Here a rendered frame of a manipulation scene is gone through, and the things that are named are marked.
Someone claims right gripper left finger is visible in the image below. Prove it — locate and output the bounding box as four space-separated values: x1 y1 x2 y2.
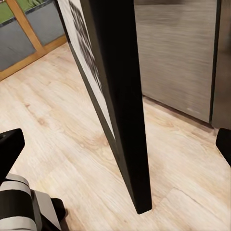
0 128 25 186

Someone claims poster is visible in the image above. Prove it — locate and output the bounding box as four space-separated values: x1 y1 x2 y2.
53 0 153 215

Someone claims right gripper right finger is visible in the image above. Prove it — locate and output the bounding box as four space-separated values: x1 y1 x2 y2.
216 128 231 167

